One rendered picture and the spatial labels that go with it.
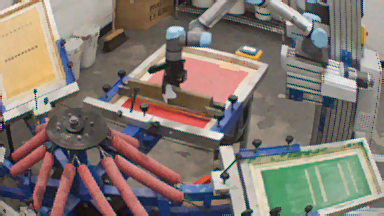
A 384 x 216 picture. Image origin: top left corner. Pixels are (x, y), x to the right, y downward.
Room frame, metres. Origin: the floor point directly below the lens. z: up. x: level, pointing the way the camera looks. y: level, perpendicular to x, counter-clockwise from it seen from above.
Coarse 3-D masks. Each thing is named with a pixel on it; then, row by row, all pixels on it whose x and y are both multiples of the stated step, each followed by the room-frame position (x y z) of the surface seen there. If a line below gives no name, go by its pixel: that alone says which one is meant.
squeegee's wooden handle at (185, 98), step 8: (128, 80) 2.68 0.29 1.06; (136, 80) 2.68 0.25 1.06; (144, 88) 2.65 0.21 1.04; (152, 88) 2.63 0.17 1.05; (160, 88) 2.61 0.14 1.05; (176, 88) 2.61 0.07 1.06; (152, 96) 2.63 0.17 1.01; (160, 96) 2.61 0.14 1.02; (176, 96) 2.58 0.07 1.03; (184, 96) 2.57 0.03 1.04; (192, 96) 2.56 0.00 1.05; (200, 96) 2.55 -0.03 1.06; (208, 96) 2.55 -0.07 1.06; (176, 104) 2.58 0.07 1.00; (184, 104) 2.57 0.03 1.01; (192, 104) 2.56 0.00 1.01; (200, 104) 2.54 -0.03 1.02; (208, 104) 2.53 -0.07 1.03
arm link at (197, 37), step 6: (192, 30) 2.65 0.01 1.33; (198, 30) 2.64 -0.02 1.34; (204, 30) 2.68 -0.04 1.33; (186, 36) 2.58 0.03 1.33; (192, 36) 2.59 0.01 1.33; (198, 36) 2.59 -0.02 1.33; (204, 36) 2.59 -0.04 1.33; (210, 36) 2.60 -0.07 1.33; (186, 42) 2.57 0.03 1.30; (192, 42) 2.57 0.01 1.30; (198, 42) 2.57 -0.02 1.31; (204, 42) 2.58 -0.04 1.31; (210, 42) 2.59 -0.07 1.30
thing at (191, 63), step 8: (184, 64) 3.06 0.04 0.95; (192, 64) 3.06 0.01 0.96; (200, 64) 3.07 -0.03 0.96; (208, 64) 3.07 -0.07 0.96; (160, 72) 2.96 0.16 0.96; (152, 80) 2.88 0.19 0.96; (128, 104) 2.64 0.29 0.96; (136, 104) 2.64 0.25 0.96; (152, 104) 2.65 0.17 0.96; (152, 112) 2.58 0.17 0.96; (160, 112) 2.58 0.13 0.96
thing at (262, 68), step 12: (192, 48) 3.19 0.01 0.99; (204, 48) 3.19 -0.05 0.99; (156, 60) 3.07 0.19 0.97; (228, 60) 3.11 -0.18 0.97; (240, 60) 3.09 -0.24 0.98; (252, 60) 3.09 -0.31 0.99; (132, 72) 2.89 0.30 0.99; (144, 72) 2.95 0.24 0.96; (264, 72) 2.98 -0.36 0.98; (252, 84) 2.81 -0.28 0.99; (120, 96) 2.71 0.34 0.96; (240, 96) 2.69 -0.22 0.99
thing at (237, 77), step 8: (216, 64) 3.07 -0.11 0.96; (208, 72) 2.98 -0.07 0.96; (216, 72) 2.98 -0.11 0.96; (224, 72) 2.99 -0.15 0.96; (232, 72) 2.99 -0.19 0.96; (240, 72) 3.00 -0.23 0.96; (248, 72) 3.01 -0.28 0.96; (232, 80) 2.91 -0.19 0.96; (240, 80) 2.91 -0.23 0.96; (224, 88) 2.82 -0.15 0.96; (232, 88) 2.83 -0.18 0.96; (224, 96) 2.74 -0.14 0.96; (168, 112) 2.58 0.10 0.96; (176, 112) 2.59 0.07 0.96; (184, 112) 2.59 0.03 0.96; (176, 120) 2.52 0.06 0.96; (184, 120) 2.52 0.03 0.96; (192, 120) 2.52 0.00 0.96; (200, 120) 2.53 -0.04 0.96; (208, 120) 2.53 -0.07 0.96
